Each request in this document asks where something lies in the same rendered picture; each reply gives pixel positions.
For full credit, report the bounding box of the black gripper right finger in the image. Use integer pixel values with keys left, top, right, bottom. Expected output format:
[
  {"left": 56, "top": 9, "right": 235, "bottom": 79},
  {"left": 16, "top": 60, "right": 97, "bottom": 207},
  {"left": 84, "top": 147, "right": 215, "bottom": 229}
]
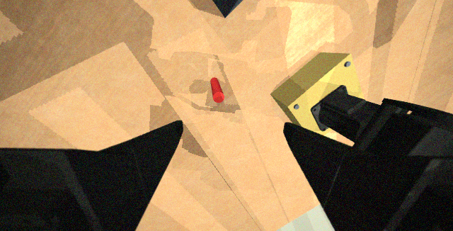
[{"left": 283, "top": 122, "right": 453, "bottom": 231}]

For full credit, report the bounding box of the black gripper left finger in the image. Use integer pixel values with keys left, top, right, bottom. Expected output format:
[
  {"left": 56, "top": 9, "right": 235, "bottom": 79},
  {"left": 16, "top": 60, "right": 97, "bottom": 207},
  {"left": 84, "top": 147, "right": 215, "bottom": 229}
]
[{"left": 0, "top": 120, "right": 183, "bottom": 231}]

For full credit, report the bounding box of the red peg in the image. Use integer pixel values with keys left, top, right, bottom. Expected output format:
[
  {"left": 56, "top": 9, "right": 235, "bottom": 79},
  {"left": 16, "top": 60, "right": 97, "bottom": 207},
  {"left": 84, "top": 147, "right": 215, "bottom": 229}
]
[{"left": 210, "top": 77, "right": 224, "bottom": 103}]

